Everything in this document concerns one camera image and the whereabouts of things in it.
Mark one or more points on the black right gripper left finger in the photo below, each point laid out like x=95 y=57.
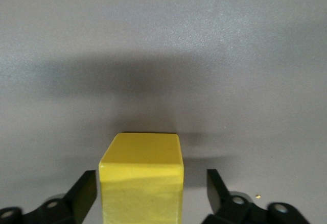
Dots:
x=71 y=206

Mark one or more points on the brown table cover sheet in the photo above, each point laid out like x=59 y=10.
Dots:
x=153 y=30

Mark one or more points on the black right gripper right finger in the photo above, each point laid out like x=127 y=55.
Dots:
x=230 y=208

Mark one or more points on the yellow wooden block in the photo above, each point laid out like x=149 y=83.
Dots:
x=140 y=183

